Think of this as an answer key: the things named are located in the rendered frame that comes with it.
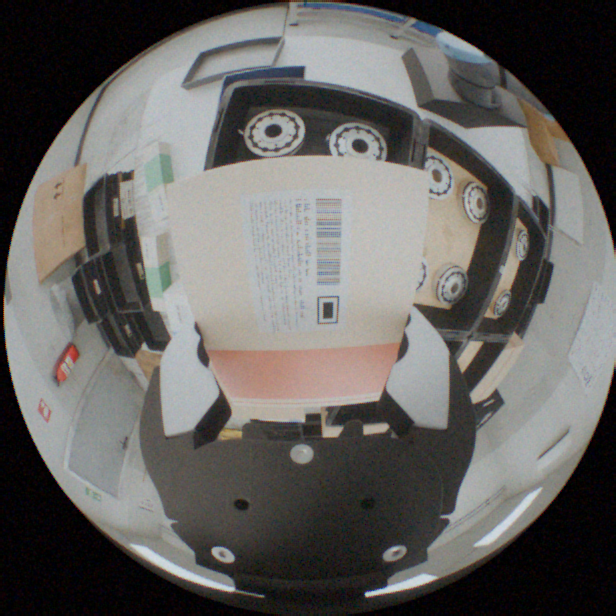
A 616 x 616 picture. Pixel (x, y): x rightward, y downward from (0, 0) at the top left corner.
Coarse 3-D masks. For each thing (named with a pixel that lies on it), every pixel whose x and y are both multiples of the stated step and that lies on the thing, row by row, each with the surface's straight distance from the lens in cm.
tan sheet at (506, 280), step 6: (516, 222) 76; (516, 228) 76; (522, 228) 81; (510, 252) 75; (510, 258) 76; (516, 258) 80; (510, 264) 77; (516, 264) 81; (510, 270) 78; (516, 270) 83; (504, 276) 76; (510, 276) 80; (504, 282) 77; (510, 282) 81; (486, 312) 76
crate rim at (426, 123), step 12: (432, 120) 39; (444, 132) 39; (420, 144) 35; (468, 144) 43; (420, 156) 34; (480, 156) 45; (420, 168) 34; (492, 168) 48; (504, 180) 52; (504, 252) 52; (492, 288) 53; (480, 312) 54
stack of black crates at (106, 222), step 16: (112, 176) 117; (128, 176) 125; (96, 192) 139; (112, 192) 114; (96, 208) 137; (112, 208) 113; (96, 224) 137; (112, 224) 112; (128, 224) 119; (96, 240) 137; (112, 240) 111; (96, 256) 122
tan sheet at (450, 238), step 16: (448, 160) 51; (432, 176) 47; (464, 176) 54; (432, 208) 47; (448, 208) 50; (432, 224) 47; (448, 224) 50; (464, 224) 54; (480, 224) 58; (432, 240) 48; (448, 240) 51; (464, 240) 54; (432, 256) 49; (448, 256) 52; (464, 256) 56; (432, 272) 50; (432, 304) 55
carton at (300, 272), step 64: (192, 192) 10; (256, 192) 9; (320, 192) 8; (384, 192) 9; (192, 256) 10; (256, 256) 9; (320, 256) 9; (384, 256) 10; (256, 320) 11; (320, 320) 10; (384, 320) 11; (256, 384) 14; (320, 384) 14; (384, 384) 16
